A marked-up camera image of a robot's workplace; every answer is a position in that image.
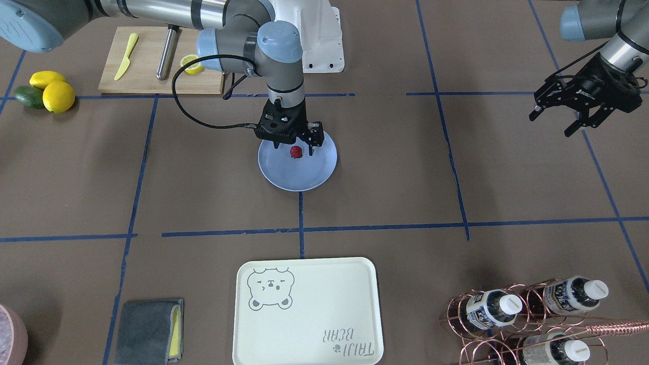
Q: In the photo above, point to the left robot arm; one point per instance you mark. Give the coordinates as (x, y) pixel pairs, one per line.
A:
(623, 26)

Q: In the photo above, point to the yellow plastic knife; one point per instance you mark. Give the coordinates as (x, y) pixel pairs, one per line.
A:
(125, 61)

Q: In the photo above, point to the pink bowl with ice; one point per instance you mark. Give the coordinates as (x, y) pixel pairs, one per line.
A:
(14, 337)

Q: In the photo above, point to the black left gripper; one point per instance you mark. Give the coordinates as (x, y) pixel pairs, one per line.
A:
(597, 88)

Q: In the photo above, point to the tea bottle front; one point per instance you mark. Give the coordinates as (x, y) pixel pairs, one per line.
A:
(492, 308)

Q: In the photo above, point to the cream bear tray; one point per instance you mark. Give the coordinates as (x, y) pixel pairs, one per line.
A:
(307, 311)

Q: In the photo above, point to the tea bottle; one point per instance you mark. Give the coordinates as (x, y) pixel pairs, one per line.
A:
(492, 308)
(553, 348)
(576, 295)

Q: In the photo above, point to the lemon half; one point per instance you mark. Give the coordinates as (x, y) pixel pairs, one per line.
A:
(190, 65)

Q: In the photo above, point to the green lime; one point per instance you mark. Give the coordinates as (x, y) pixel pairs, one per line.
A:
(29, 96)

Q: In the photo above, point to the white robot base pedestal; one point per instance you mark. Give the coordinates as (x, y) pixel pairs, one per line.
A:
(321, 36)

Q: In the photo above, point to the tea bottle back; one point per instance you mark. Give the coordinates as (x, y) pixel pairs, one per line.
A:
(553, 348)

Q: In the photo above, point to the wooden cutting board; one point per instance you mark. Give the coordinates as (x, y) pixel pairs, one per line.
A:
(140, 77)

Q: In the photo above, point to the steel knife handle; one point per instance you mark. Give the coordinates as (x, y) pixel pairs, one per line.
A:
(168, 52)

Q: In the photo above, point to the grey folded cloth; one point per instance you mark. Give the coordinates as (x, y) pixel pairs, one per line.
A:
(151, 332)

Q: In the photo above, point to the yellow lemon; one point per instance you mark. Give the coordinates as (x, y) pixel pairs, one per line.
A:
(58, 97)
(42, 79)

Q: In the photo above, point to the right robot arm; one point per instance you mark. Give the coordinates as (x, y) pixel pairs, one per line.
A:
(234, 36)

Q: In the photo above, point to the tea bottle middle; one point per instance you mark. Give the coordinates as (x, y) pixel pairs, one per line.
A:
(576, 295)

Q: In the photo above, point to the copper wire bottle rack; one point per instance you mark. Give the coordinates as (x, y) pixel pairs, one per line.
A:
(497, 344)

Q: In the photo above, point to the red strawberry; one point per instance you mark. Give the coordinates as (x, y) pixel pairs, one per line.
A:
(296, 152)

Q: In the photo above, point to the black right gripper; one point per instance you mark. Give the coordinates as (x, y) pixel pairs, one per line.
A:
(301, 118)

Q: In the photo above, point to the blue plate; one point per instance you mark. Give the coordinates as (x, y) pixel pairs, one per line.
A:
(297, 175)

